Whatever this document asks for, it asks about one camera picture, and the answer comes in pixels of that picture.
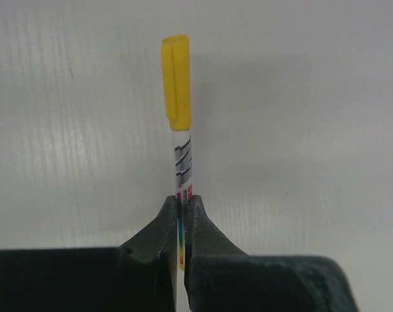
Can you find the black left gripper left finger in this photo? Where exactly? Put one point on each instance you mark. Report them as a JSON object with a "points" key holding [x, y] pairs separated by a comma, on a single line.
{"points": [[139, 275]]}

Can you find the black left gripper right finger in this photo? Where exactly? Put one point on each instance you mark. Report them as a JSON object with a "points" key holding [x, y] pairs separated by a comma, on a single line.
{"points": [[219, 276]]}

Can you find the yellow pen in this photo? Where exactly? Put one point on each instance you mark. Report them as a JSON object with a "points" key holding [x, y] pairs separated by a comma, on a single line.
{"points": [[182, 150]]}

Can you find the yellow pen cap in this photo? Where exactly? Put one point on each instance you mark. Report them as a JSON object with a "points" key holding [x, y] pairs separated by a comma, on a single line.
{"points": [[175, 60]]}

